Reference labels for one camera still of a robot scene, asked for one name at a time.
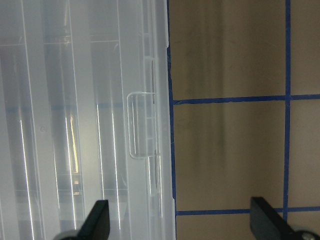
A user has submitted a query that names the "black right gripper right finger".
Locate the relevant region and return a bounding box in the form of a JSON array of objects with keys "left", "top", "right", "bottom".
[{"left": 250, "top": 197, "right": 293, "bottom": 240}]

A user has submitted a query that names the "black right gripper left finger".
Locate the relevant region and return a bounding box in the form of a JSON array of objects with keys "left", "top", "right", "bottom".
[{"left": 75, "top": 200, "right": 111, "bottom": 240}]

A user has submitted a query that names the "clear plastic box lid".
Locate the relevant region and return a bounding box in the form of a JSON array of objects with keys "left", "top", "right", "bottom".
[{"left": 0, "top": 0, "right": 176, "bottom": 240}]

